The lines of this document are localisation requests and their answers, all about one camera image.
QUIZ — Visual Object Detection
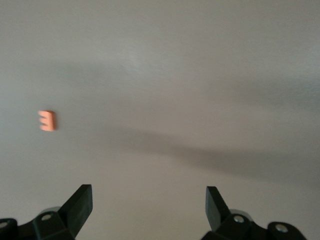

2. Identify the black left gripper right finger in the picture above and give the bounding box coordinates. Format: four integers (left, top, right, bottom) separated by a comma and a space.
201, 186, 308, 240

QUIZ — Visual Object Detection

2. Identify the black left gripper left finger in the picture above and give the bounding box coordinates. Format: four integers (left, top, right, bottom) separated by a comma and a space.
0, 184, 93, 240

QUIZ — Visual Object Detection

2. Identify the orange foam letter E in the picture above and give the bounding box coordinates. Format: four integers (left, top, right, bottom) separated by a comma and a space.
37, 110, 58, 132

